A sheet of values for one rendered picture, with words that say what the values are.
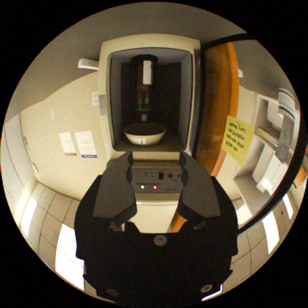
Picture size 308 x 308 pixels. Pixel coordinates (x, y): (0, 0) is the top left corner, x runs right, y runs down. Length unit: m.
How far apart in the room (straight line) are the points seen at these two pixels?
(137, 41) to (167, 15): 0.15
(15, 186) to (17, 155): 0.71
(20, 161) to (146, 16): 3.03
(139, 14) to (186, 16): 0.10
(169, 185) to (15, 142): 3.04
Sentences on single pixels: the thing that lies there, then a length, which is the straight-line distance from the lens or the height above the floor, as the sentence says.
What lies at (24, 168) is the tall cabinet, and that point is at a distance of 3.07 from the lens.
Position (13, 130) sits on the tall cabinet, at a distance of 3.02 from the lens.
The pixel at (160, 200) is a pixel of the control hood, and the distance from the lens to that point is 0.38.
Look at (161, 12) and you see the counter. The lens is 0.30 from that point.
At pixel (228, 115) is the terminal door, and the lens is 0.23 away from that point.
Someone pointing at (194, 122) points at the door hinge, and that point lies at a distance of 0.35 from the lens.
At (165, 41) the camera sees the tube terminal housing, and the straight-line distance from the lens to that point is 0.38.
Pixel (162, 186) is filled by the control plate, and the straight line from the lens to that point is 0.37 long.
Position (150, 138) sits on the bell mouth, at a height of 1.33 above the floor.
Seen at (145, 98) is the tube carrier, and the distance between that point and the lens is 0.38.
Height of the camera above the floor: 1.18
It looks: 33 degrees up
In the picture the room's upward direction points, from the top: 179 degrees counter-clockwise
